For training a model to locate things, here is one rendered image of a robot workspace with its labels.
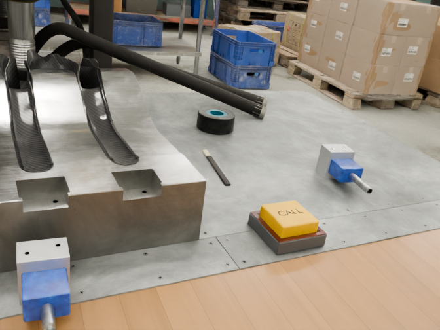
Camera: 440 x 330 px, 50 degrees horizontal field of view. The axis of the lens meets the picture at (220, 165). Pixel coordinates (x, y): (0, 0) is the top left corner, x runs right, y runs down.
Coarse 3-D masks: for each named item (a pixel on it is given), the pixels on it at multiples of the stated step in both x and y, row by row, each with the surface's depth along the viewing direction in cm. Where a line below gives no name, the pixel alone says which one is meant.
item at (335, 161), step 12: (324, 144) 86; (336, 144) 87; (324, 156) 85; (336, 156) 84; (348, 156) 84; (324, 168) 85; (336, 168) 82; (348, 168) 81; (360, 168) 81; (348, 180) 82; (360, 180) 79
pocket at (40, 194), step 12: (24, 180) 53; (36, 180) 54; (48, 180) 54; (60, 180) 55; (24, 192) 54; (36, 192) 54; (48, 192) 55; (60, 192) 56; (24, 204) 53; (36, 204) 54; (48, 204) 54; (60, 204) 54
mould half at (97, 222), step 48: (0, 96) 70; (48, 96) 72; (0, 144) 62; (48, 144) 64; (96, 144) 66; (144, 144) 68; (0, 192) 50; (96, 192) 53; (192, 192) 59; (0, 240) 50; (96, 240) 55; (144, 240) 59; (192, 240) 62
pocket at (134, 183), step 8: (152, 168) 60; (120, 176) 58; (128, 176) 59; (136, 176) 59; (144, 176) 60; (152, 176) 60; (120, 184) 59; (128, 184) 59; (136, 184) 60; (144, 184) 60; (152, 184) 60; (160, 184) 56; (128, 192) 59; (136, 192) 59; (144, 192) 60; (152, 192) 60; (160, 192) 57
